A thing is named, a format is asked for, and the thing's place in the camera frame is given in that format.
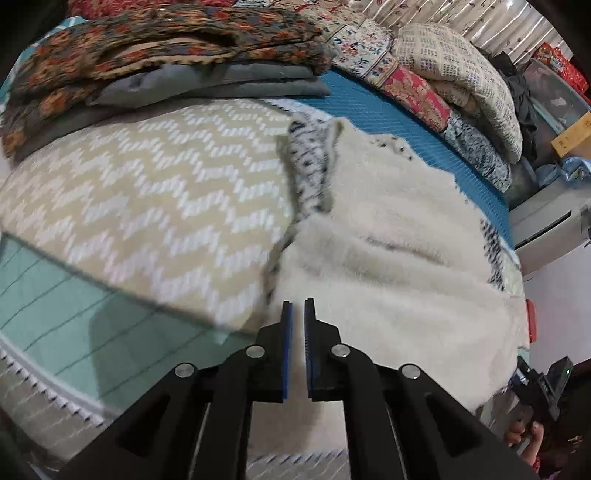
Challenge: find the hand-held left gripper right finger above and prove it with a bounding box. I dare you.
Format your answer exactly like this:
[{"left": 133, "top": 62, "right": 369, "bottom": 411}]
[{"left": 304, "top": 298, "right": 541, "bottom": 480}]

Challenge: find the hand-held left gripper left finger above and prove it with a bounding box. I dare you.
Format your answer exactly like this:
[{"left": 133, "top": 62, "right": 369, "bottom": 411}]
[{"left": 55, "top": 301, "right": 295, "bottom": 480}]

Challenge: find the dark clothes pile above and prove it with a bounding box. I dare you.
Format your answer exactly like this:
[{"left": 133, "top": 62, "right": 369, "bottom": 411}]
[{"left": 475, "top": 46, "right": 541, "bottom": 162}]

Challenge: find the person's right hand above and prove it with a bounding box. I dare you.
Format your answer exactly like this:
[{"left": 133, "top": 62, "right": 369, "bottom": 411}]
[{"left": 505, "top": 422, "right": 546, "bottom": 467}]

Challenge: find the small red object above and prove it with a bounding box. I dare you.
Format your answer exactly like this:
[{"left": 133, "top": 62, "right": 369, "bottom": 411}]
[{"left": 525, "top": 299, "right": 539, "bottom": 343}]

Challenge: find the white appliance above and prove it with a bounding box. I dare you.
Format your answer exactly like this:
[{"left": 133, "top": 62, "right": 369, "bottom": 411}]
[{"left": 508, "top": 185, "right": 591, "bottom": 273}]

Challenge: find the beige chevron blanket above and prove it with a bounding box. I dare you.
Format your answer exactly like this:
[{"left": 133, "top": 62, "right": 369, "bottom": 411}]
[{"left": 0, "top": 98, "right": 301, "bottom": 333}]

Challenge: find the light blue plastic bag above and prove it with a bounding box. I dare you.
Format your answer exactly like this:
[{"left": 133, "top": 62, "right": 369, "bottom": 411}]
[{"left": 536, "top": 156, "right": 591, "bottom": 188}]

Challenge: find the blue woven mat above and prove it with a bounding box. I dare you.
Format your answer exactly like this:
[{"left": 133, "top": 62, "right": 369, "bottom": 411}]
[{"left": 318, "top": 69, "right": 515, "bottom": 250}]

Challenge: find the yellow cardboard box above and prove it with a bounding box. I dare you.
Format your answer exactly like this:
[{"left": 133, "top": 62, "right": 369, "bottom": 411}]
[{"left": 550, "top": 113, "right": 591, "bottom": 158}]

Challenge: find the grey folded garment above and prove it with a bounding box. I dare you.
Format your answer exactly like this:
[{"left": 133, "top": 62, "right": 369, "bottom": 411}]
[{"left": 18, "top": 62, "right": 331, "bottom": 153}]

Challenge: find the floral patchwork quilt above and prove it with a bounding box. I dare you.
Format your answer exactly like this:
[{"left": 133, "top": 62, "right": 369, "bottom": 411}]
[{"left": 69, "top": 0, "right": 513, "bottom": 192}]

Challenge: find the clear plastic storage box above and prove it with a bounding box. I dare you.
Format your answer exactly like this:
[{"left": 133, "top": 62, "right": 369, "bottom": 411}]
[{"left": 522, "top": 58, "right": 591, "bottom": 144}]

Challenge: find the red patterned packet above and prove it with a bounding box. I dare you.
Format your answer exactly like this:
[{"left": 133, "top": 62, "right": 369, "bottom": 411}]
[{"left": 533, "top": 42, "right": 589, "bottom": 93}]

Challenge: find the beige printed folded quilt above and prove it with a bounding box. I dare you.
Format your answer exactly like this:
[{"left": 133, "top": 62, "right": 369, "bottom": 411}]
[{"left": 392, "top": 23, "right": 525, "bottom": 164}]

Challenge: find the orange floral knit garment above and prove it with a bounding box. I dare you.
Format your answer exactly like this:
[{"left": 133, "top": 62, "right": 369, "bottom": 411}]
[{"left": 0, "top": 7, "right": 333, "bottom": 162}]

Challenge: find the beige floral curtain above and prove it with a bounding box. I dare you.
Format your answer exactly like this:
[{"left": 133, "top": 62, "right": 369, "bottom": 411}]
[{"left": 360, "top": 0, "right": 555, "bottom": 65}]

